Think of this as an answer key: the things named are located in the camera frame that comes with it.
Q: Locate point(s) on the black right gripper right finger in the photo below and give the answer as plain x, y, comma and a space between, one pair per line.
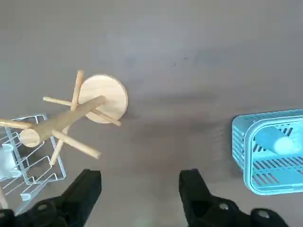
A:
198, 203

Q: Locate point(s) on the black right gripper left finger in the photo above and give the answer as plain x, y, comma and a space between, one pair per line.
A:
71, 203

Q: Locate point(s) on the blue cup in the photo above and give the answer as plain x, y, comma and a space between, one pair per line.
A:
272, 139

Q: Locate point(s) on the blue plastic basket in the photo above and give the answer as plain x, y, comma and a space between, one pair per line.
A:
239, 139

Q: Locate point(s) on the wooden cup rack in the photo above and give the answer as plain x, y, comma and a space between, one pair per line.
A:
104, 94

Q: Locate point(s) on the white mug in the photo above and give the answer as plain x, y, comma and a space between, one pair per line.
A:
6, 163

